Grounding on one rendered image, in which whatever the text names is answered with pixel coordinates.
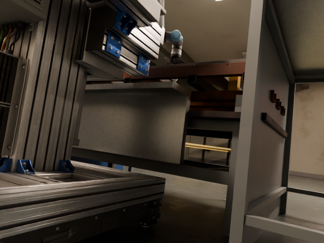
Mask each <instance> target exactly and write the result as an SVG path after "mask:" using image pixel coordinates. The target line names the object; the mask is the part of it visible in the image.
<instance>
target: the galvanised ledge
mask: <svg viewBox="0 0 324 243"><path fill-rule="evenodd" d="M84 96H189V97H191V91H189V90H187V89H186V88H184V87H182V86H181V85H179V84H177V83H175V82H174V81H161V82H135V83H108V84H86V87H85V94H84Z"/></svg>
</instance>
